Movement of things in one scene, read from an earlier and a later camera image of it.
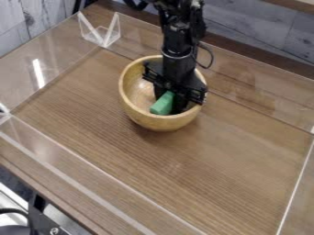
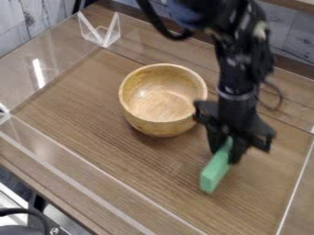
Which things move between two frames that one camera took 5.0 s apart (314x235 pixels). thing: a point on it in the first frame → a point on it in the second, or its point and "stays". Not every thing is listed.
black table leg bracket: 40,224 stays
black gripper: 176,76 → 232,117
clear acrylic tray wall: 184,145 stays
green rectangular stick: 163,104 → 216,168
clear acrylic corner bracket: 103,36 stays
